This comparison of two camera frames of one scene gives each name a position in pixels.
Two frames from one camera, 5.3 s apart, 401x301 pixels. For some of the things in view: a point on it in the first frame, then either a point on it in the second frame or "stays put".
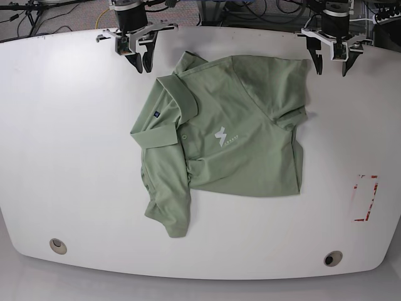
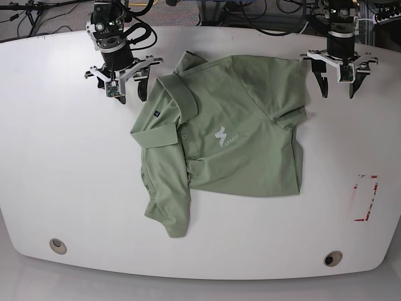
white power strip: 375,21 stays put
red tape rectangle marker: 366,189 stays put
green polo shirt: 227,126 stays put
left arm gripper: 132,22 -> 119,66
